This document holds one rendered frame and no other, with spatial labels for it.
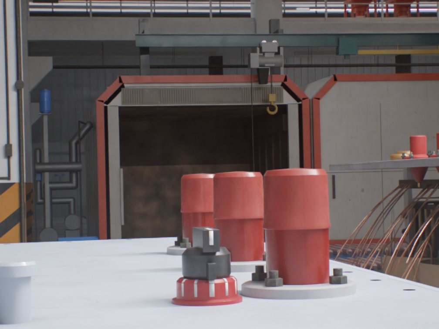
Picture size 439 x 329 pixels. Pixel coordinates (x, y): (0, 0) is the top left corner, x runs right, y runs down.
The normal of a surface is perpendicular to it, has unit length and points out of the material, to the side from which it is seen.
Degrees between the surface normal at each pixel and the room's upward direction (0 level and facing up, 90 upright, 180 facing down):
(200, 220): 90
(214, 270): 90
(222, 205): 89
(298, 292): 90
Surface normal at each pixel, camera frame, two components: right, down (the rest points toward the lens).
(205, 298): -0.04, -0.04
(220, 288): 0.44, -0.05
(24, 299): 0.69, -0.03
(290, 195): -0.26, -0.03
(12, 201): 0.18, -0.02
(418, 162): -0.98, 0.02
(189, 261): -0.62, 0.00
